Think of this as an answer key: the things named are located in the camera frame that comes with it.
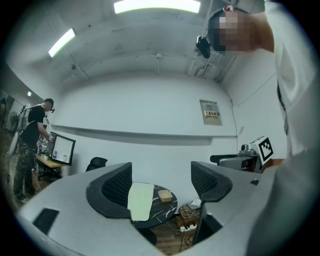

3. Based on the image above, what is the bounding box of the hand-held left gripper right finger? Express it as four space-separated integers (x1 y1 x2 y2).
191 161 233 202

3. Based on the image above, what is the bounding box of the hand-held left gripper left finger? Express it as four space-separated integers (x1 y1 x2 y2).
86 161 133 220

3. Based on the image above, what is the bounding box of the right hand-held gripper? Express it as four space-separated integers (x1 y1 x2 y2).
209 135 275 173

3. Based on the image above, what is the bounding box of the light green towel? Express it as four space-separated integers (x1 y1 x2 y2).
127 182 155 222

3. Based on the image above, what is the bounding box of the person's right forearm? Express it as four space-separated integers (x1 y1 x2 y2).
262 158 286 174

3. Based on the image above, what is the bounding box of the black mesh office chair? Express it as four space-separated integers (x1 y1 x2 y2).
85 156 109 173

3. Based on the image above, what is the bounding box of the black framed computer monitor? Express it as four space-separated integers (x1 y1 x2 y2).
48 131 77 167

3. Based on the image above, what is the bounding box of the light wooden desk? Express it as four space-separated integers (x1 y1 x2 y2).
35 154 64 169

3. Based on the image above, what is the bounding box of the tan lidded lunch box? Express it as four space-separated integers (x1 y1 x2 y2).
157 189 174 203

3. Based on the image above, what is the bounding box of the person in white shirt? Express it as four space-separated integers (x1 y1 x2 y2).
263 0 320 161

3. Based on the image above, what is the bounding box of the person's head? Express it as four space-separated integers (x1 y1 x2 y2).
208 7 275 54

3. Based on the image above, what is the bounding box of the white ceiling light panel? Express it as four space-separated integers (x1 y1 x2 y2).
113 0 201 15
48 27 77 58

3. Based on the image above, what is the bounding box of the wooden crate with cables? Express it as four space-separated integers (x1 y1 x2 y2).
175 203 201 232

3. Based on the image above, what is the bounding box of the grey wall electrical panel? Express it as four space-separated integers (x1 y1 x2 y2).
199 99 223 127

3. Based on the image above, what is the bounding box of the black table pedestal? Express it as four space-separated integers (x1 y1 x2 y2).
136 226 158 247

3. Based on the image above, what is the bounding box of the black head-worn camera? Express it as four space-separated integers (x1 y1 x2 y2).
195 35 212 60

